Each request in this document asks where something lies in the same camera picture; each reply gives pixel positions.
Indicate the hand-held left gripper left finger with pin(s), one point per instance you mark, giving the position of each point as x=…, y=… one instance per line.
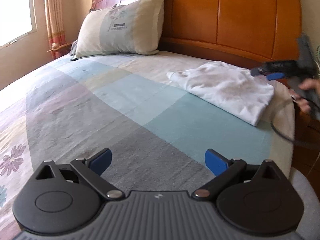
x=101, y=158

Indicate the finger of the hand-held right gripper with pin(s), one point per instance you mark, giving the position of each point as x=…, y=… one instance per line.
x=256, y=71
x=275, y=76

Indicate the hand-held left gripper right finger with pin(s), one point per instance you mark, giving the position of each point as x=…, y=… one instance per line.
x=216, y=161

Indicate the white printed t-shirt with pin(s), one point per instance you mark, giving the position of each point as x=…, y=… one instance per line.
x=225, y=87

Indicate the person's right hand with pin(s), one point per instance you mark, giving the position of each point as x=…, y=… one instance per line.
x=310, y=85

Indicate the bed with patchwork sheet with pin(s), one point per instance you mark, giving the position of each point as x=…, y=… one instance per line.
x=112, y=105

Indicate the wooden headboard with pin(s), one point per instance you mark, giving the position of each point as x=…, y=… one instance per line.
x=225, y=17

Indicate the grey cloth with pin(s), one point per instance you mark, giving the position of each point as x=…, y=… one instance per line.
x=73, y=48

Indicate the wooden bedside shelf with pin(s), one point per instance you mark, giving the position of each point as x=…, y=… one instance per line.
x=60, y=47

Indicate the pastel striped pillow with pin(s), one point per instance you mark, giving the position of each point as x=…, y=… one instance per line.
x=120, y=30

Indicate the pink orange curtain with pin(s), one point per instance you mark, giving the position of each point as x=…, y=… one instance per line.
x=55, y=15

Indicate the window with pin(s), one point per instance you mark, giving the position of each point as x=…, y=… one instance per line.
x=15, y=10

